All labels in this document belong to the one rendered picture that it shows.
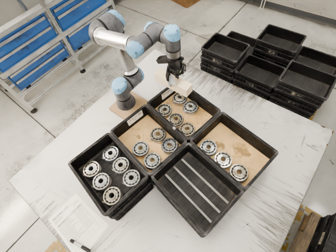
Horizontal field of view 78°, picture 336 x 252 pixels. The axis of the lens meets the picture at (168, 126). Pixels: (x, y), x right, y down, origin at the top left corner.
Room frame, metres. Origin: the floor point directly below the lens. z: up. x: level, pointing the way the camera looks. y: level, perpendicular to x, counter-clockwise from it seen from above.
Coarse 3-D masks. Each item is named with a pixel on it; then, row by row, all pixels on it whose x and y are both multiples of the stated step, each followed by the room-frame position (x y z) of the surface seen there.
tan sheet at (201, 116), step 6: (162, 102) 0.93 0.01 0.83; (168, 102) 0.92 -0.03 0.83; (156, 108) 0.89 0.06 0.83; (174, 108) 0.86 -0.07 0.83; (180, 108) 0.85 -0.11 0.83; (198, 108) 0.82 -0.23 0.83; (186, 114) 0.79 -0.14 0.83; (198, 114) 0.77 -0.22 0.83; (204, 114) 0.77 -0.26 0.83; (186, 120) 0.74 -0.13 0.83; (192, 120) 0.74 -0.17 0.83; (198, 120) 0.73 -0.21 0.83; (204, 120) 0.72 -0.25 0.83; (198, 126) 0.68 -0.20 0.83
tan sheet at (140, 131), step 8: (144, 120) 0.80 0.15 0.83; (152, 120) 0.79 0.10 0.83; (136, 128) 0.75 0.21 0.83; (144, 128) 0.74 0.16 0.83; (152, 128) 0.73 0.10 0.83; (120, 136) 0.71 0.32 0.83; (128, 136) 0.70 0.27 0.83; (136, 136) 0.69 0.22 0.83; (144, 136) 0.68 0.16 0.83; (168, 136) 0.65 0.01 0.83; (128, 144) 0.64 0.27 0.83; (152, 144) 0.61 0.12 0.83; (160, 144) 0.60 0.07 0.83; (160, 152) 0.54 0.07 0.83; (152, 160) 0.50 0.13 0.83
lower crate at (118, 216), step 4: (152, 184) 0.39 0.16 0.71; (144, 188) 0.34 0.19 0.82; (148, 188) 0.35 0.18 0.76; (152, 188) 0.36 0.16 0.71; (140, 192) 0.32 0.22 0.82; (144, 192) 0.34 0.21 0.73; (136, 196) 0.31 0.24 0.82; (140, 196) 0.32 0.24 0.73; (132, 200) 0.29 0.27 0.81; (136, 200) 0.31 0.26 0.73; (128, 204) 0.27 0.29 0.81; (132, 204) 0.29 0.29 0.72; (124, 208) 0.25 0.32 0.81; (128, 208) 0.27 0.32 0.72; (120, 212) 0.24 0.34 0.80; (124, 212) 0.25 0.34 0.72; (116, 216) 0.22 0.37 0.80; (120, 216) 0.23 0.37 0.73
